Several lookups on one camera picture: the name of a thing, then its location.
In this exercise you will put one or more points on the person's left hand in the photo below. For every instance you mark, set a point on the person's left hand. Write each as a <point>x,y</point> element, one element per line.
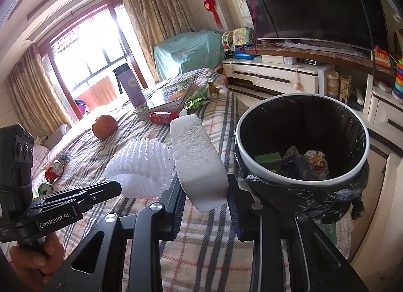
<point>41,263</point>

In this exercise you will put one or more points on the green snack packet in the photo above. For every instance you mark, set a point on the green snack packet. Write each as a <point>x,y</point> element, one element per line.
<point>201,96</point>

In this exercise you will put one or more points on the red apple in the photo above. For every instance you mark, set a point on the red apple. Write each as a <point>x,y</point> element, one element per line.
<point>105,127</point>

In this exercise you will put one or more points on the silver key bunch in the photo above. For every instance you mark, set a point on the silver key bunch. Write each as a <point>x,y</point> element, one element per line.
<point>64,157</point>

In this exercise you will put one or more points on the yellow grid toy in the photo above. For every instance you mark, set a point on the yellow grid toy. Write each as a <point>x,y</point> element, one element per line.
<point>345,89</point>

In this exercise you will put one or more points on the white foam block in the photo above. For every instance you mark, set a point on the white foam block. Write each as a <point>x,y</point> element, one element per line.
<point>196,159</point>

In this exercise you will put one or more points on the white foam fruit net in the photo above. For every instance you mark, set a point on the white foam fruit net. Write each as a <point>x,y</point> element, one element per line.
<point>138,166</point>

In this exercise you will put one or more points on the beige curtain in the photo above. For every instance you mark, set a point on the beige curtain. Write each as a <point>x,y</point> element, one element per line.
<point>37,96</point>
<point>157,18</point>

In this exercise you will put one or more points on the black television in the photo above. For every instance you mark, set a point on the black television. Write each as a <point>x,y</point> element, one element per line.
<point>314,5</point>

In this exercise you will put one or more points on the pink hanging toy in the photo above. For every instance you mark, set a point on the pink hanging toy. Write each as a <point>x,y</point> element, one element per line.
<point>297,78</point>

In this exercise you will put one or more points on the toy cash register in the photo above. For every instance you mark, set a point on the toy cash register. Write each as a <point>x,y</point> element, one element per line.
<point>241,43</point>

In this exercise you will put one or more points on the white television cabinet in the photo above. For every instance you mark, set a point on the white television cabinet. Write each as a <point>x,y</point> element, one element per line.
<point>267,74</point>

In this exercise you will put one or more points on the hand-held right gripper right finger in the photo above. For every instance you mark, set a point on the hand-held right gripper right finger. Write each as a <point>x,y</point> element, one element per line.
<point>242,216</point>

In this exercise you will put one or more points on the dark purple tumbler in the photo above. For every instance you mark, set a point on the dark purple tumbler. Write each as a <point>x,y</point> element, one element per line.
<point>130,87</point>

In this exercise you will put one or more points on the stack of books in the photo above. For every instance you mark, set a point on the stack of books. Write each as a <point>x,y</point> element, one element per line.
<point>167,98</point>

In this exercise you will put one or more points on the yellow stacked cups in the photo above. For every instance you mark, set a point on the yellow stacked cups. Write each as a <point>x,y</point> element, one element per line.
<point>332,83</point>

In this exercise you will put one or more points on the green carton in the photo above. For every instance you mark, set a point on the green carton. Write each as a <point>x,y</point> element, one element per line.
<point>267,161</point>

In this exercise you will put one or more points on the red can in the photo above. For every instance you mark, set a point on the red can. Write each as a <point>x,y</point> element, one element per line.
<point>162,118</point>

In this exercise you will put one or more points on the blue plastic bag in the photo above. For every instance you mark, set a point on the blue plastic bag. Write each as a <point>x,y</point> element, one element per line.
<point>294,164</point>

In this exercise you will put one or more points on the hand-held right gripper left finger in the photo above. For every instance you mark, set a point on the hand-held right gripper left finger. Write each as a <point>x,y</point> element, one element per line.
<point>171,213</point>

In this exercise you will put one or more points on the white bin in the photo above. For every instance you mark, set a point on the white bin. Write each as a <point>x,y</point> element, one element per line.
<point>302,122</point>

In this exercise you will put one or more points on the grey pillow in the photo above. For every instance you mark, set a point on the grey pillow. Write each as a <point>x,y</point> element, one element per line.
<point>56,136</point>

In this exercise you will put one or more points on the white remote control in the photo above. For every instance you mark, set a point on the white remote control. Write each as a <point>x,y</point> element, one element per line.
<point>360,96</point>

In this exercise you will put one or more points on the teal floral dust cover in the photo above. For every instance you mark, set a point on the teal floral dust cover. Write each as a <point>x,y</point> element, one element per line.
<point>185,54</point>

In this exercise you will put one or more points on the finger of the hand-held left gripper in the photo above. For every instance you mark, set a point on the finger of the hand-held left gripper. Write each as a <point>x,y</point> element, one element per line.
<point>94,192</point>

